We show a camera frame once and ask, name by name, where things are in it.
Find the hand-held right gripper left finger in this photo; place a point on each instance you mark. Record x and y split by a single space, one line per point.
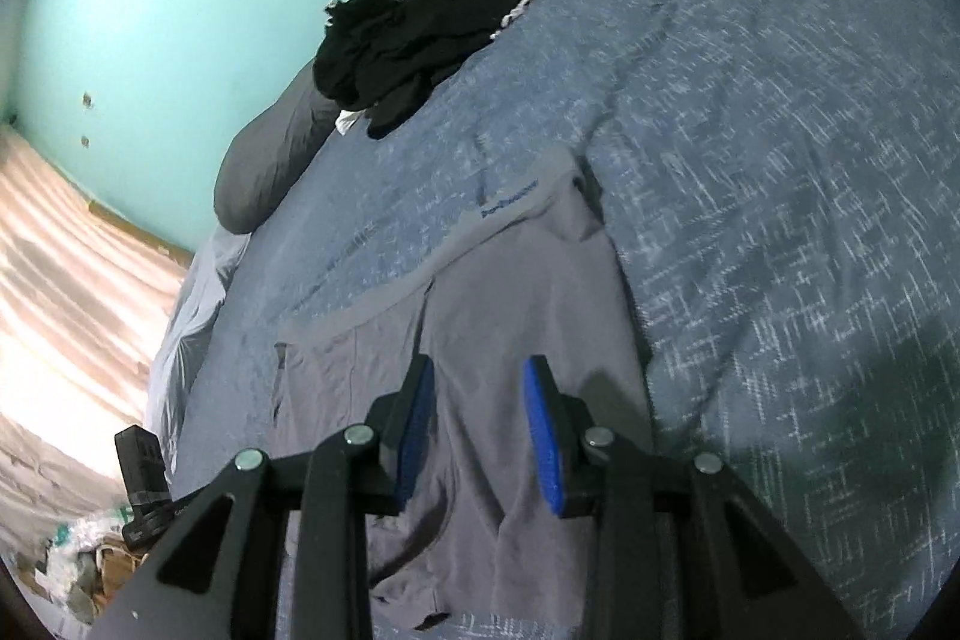
416 430

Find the grey shorts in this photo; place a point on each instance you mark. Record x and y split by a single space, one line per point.
495 325

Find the black hoodie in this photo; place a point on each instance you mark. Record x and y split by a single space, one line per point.
352 48

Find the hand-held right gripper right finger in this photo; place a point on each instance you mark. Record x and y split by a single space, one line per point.
544 445

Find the blue patterned bedspread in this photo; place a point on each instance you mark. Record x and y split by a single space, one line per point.
750 160

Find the wooden board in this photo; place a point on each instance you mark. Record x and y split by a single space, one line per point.
142 227

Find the light grey blanket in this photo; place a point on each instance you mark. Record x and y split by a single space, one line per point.
187 340

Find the white plastic bag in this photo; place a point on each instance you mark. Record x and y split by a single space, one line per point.
75 557

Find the cardboard box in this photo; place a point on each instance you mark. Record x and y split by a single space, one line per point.
120 565

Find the pink curtain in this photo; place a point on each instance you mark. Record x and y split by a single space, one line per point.
75 280

